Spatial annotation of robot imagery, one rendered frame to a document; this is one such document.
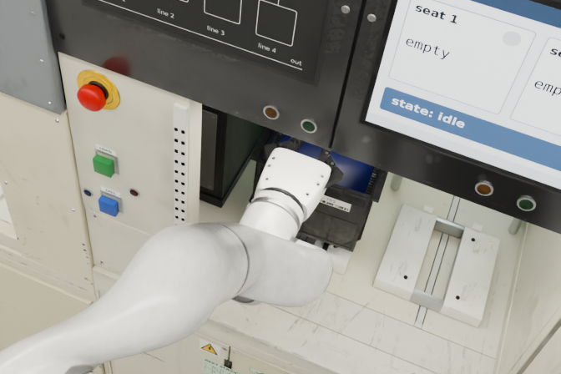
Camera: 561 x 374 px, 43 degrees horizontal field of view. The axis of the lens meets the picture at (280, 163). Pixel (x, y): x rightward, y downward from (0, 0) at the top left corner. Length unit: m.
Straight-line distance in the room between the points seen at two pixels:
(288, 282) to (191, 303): 0.28
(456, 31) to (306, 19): 0.16
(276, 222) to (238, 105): 0.21
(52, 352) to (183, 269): 0.13
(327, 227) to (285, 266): 0.44
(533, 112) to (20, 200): 0.92
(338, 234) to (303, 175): 0.26
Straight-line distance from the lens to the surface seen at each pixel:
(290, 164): 1.11
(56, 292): 1.57
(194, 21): 0.84
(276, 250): 0.88
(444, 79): 0.77
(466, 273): 1.46
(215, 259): 0.66
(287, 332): 1.34
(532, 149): 0.81
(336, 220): 1.30
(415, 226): 1.49
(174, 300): 0.63
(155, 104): 0.98
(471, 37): 0.73
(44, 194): 1.29
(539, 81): 0.75
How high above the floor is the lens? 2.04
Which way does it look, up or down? 48 degrees down
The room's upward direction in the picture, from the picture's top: 9 degrees clockwise
